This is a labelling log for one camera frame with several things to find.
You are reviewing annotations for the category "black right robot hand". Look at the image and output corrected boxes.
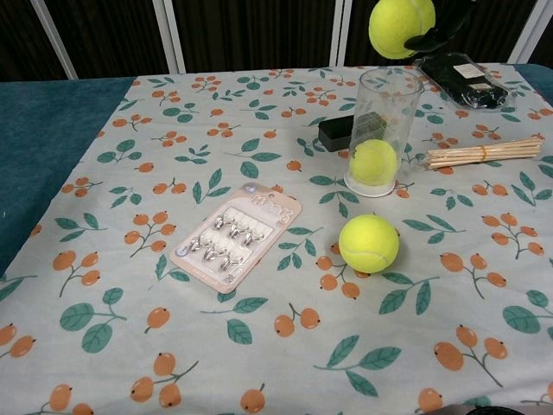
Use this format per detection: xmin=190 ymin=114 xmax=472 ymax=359
xmin=404 ymin=0 xmax=477 ymax=54

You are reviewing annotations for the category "yellow tennis ball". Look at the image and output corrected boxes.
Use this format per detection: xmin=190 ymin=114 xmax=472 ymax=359
xmin=348 ymin=138 xmax=398 ymax=186
xmin=368 ymin=0 xmax=436 ymax=60
xmin=338 ymin=214 xmax=400 ymax=274

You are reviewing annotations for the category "clear plastic tube container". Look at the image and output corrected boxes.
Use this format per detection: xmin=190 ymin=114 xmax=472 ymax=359
xmin=343 ymin=67 xmax=423 ymax=199

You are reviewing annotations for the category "black item in clear bag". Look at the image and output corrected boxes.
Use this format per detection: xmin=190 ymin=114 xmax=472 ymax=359
xmin=412 ymin=52 xmax=518 ymax=111

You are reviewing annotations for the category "bundle of wooden sticks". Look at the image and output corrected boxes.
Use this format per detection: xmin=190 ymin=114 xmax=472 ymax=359
xmin=421 ymin=133 xmax=543 ymax=170

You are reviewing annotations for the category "black rectangular box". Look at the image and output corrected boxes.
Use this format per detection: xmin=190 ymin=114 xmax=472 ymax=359
xmin=318 ymin=112 xmax=386 ymax=152

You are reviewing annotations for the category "floral fruit print tablecloth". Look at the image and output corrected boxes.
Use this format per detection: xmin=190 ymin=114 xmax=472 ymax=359
xmin=0 ymin=63 xmax=553 ymax=415

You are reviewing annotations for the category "carded pack of metal hooks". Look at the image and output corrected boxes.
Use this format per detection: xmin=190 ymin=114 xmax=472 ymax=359
xmin=168 ymin=182 xmax=303 ymax=296

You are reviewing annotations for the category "teal velvet cloth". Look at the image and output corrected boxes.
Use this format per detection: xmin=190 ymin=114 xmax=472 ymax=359
xmin=0 ymin=76 xmax=136 ymax=278

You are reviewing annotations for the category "white frame partition screen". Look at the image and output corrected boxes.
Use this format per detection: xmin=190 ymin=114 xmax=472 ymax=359
xmin=0 ymin=0 xmax=553 ymax=81

